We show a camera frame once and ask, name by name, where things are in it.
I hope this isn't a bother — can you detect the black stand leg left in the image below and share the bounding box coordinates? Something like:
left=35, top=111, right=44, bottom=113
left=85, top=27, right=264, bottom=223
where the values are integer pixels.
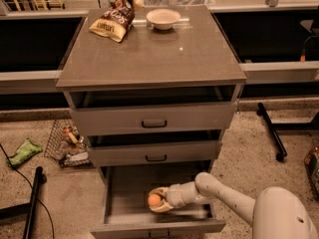
left=0, top=166, right=45, bottom=239

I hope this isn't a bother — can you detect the grey bottom drawer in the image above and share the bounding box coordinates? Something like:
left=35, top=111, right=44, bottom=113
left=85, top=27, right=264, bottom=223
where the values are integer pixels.
left=92, top=161, right=225, bottom=239

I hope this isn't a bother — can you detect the grey drawer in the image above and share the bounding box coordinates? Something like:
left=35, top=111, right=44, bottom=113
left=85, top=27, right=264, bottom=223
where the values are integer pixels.
left=92, top=161, right=225, bottom=239
left=70, top=103, right=235, bottom=136
left=89, top=140, right=222, bottom=167

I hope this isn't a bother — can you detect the black cable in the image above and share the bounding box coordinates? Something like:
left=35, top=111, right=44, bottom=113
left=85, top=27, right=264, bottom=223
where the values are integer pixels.
left=0, top=142, right=56, bottom=239

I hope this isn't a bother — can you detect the brown chip bag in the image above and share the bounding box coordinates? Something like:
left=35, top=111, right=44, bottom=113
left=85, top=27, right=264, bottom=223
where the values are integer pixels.
left=89, top=0, right=144, bottom=43

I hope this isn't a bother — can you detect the green snack bag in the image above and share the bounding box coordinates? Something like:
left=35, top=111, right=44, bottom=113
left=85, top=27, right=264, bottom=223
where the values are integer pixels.
left=6, top=138, right=43, bottom=167

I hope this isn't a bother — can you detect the wire basket with items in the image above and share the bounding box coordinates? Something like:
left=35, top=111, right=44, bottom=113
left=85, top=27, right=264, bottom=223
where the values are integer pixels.
left=45, top=119, right=92, bottom=168

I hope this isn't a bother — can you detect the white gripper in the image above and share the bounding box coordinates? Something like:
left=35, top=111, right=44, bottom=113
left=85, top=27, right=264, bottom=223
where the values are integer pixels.
left=150, top=183, right=187, bottom=213

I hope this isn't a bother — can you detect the grey middle drawer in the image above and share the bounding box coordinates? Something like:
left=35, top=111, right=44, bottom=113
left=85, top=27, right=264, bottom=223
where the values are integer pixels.
left=89, top=140, right=222, bottom=167

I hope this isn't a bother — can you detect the black stand leg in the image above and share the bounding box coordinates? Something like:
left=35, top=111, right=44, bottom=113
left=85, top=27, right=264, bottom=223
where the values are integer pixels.
left=0, top=166, right=45, bottom=239
left=256, top=103, right=319, bottom=162

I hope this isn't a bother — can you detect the orange fruit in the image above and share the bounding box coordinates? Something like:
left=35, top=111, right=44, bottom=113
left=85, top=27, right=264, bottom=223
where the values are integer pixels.
left=148, top=194, right=161, bottom=207

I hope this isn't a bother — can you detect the black stand leg right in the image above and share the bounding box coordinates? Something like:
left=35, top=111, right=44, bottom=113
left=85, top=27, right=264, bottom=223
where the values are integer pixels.
left=256, top=103, right=319, bottom=162

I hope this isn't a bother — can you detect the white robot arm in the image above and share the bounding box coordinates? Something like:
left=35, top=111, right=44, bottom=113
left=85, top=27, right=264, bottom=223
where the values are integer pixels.
left=148, top=172, right=318, bottom=239

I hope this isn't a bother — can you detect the grey drawer cabinet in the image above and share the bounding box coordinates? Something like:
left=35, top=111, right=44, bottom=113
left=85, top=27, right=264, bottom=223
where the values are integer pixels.
left=55, top=5, right=247, bottom=239

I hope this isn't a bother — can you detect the grey top drawer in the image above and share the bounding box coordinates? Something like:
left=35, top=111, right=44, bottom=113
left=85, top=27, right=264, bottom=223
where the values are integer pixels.
left=70, top=103, right=235, bottom=136

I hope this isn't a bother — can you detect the white bowl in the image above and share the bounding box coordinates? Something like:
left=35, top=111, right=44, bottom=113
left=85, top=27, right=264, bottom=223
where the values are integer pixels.
left=147, top=9, right=180, bottom=30

